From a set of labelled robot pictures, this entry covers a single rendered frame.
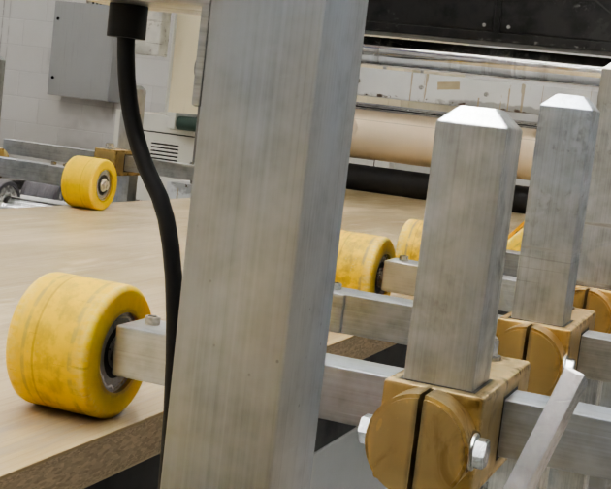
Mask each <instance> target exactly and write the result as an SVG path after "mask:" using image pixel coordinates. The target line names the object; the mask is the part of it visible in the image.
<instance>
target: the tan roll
mask: <svg viewBox="0 0 611 489"><path fill-rule="evenodd" d="M437 120H438V118H437V117H428V116H420V115H412V114H395V113H387V112H379V111H370V110H362V109H355V115H354V124H353V132H352V140H351V149H350V156H349V157H356V158H364V159H371V160H378V161H386V162H394V163H401V164H408V165H416V166H423V167H431V160H432V153H433V145H434V130H435V123H436V121H437ZM520 128H521V129H522V131H523V134H522V141H521V148H520V155H519V162H518V170H517V177H516V179H527V180H530V178H531V165H532V158H533V151H534V144H535V136H536V129H529V128H522V127H520Z"/></svg>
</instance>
